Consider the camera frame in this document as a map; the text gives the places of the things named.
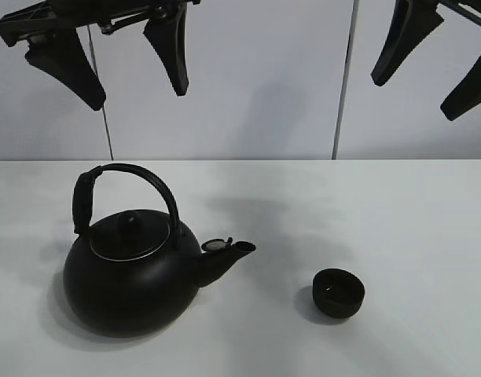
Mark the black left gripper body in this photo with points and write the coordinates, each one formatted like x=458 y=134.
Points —
x=48 y=16

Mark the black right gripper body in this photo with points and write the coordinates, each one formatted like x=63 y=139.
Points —
x=469 y=9

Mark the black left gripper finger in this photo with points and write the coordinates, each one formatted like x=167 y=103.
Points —
x=167 y=37
x=66 y=61

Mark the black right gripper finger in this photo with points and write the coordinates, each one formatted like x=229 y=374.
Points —
x=411 y=23
x=465 y=96

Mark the black round kettle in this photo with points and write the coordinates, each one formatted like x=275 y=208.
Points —
x=138 y=270

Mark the small black teacup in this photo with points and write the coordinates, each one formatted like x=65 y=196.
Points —
x=337 y=293

